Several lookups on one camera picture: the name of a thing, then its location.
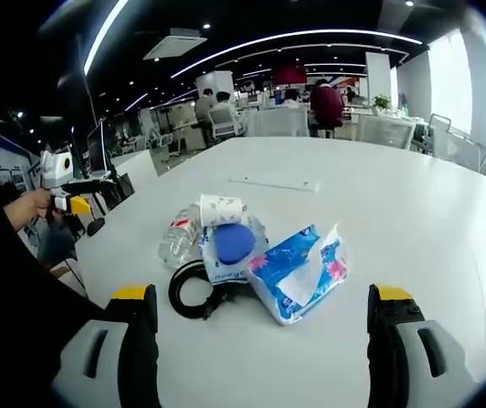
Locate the patterned paper cup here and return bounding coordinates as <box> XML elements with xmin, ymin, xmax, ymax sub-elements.
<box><xmin>200</xmin><ymin>193</ymin><xmax>248</xmax><ymax>229</ymax></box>

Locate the dark computer monitor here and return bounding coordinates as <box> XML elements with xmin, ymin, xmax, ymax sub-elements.
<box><xmin>86</xmin><ymin>120</ymin><xmax>109</xmax><ymax>176</ymax></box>

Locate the ceiling air conditioner unit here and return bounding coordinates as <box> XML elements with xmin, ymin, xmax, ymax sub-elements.
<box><xmin>142</xmin><ymin>26</ymin><xmax>208</xmax><ymax>62</ymax></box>

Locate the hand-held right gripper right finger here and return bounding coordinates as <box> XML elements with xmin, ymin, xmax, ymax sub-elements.
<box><xmin>365</xmin><ymin>283</ymin><xmax>482</xmax><ymax>408</ymax></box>

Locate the red hanging sign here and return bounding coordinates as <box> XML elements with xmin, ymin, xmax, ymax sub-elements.
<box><xmin>273</xmin><ymin>65</ymin><xmax>308</xmax><ymax>85</ymax></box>

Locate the white mesh office chair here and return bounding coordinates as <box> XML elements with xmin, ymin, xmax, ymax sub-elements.
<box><xmin>426</xmin><ymin>112</ymin><xmax>486</xmax><ymax>172</ymax></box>
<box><xmin>247</xmin><ymin>105</ymin><xmax>311</xmax><ymax>139</ymax></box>
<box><xmin>207</xmin><ymin>105</ymin><xmax>245</xmax><ymax>140</ymax></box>
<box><xmin>354</xmin><ymin>113</ymin><xmax>417</xmax><ymax>150</ymax></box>

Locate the potted green plant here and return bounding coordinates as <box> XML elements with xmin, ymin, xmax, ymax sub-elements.
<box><xmin>371</xmin><ymin>93</ymin><xmax>393</xmax><ymax>115</ymax></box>

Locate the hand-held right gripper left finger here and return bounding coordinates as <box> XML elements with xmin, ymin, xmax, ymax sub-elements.
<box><xmin>51</xmin><ymin>283</ymin><xmax>161</xmax><ymax>408</ymax></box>

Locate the white table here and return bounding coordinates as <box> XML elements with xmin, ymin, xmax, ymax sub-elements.
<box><xmin>74</xmin><ymin>135</ymin><xmax>486</xmax><ymax>408</ymax></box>

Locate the clear plastic bottle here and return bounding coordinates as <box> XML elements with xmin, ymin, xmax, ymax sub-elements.
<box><xmin>156</xmin><ymin>203</ymin><xmax>205</xmax><ymax>269</ymax></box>

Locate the black cable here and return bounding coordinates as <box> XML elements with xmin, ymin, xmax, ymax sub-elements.
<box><xmin>167</xmin><ymin>258</ymin><xmax>245</xmax><ymax>322</ymax></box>

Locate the white blue printed plastic bag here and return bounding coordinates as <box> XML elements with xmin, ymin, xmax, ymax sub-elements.
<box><xmin>197</xmin><ymin>211</ymin><xmax>270</xmax><ymax>286</ymax></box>

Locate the person's left hand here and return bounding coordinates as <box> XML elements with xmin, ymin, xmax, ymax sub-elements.
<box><xmin>6</xmin><ymin>188</ymin><xmax>54</xmax><ymax>233</ymax></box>

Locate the white table cable cover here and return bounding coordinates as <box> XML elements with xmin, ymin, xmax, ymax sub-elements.
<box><xmin>228</xmin><ymin>171</ymin><xmax>322</xmax><ymax>194</ymax></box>

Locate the blue floral tissue pack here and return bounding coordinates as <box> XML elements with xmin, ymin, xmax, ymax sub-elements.
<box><xmin>246</xmin><ymin>222</ymin><xmax>350</xmax><ymax>326</ymax></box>

